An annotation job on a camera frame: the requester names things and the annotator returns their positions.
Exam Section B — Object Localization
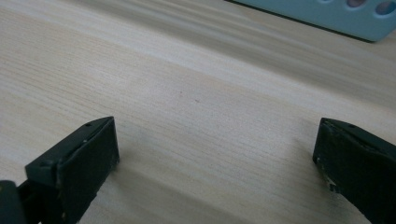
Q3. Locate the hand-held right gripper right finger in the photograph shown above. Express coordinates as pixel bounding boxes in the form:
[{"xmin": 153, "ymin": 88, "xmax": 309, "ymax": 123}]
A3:
[{"xmin": 312, "ymin": 117, "xmax": 396, "ymax": 224}]

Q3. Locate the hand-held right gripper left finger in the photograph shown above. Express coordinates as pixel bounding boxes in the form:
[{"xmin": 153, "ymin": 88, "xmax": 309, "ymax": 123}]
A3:
[{"xmin": 24, "ymin": 116, "xmax": 120, "ymax": 224}]

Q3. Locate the blue perforated plastic basket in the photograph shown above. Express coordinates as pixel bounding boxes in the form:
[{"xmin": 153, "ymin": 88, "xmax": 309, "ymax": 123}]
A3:
[{"xmin": 223, "ymin": 0, "xmax": 396, "ymax": 43}]

